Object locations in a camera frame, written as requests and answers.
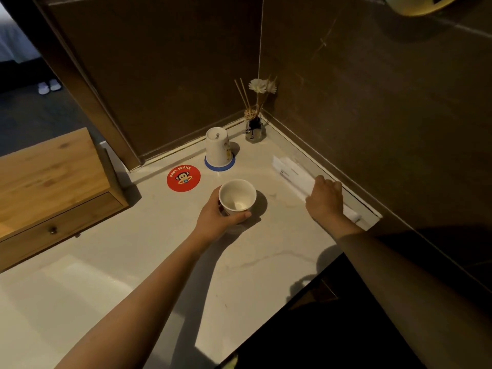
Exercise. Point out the person's right hand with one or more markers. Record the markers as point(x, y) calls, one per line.
point(326, 205)

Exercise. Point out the person's left hand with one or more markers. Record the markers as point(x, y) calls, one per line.
point(209, 224)

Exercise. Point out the person's left thumb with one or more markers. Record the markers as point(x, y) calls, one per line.
point(238, 217)

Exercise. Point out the person's right fingers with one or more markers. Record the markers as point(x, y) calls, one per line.
point(327, 184)

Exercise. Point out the white printed ceramic cup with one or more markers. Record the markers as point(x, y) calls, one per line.
point(237, 197)

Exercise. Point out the white paper packet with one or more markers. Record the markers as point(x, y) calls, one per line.
point(294, 174)

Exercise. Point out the person's right forearm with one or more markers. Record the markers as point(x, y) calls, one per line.
point(407, 288)

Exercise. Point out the person's left forearm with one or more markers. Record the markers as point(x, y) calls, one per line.
point(146, 303)

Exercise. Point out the blue round coaster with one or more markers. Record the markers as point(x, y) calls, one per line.
point(228, 167)

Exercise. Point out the red round cartoon coaster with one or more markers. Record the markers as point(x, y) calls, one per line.
point(183, 178)

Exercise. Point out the white upturned ceramic cup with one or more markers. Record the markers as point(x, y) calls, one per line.
point(218, 147)

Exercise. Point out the glass reed diffuser bottle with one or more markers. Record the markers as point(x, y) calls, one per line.
point(254, 130)

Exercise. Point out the white diffuser flower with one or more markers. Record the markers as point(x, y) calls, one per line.
point(262, 86)

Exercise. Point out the round metal drawer knob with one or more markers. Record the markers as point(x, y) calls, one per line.
point(53, 229)

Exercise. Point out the wooden drawer box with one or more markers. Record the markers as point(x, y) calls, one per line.
point(50, 188)

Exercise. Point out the gold framed round mirror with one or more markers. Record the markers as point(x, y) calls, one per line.
point(415, 5)

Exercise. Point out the white slipper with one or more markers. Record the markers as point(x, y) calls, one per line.
point(55, 84)
point(43, 88)

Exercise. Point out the white bed sheet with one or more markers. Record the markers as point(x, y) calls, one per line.
point(13, 38)

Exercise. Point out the brown wooden door frame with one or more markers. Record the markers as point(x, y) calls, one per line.
point(88, 88)

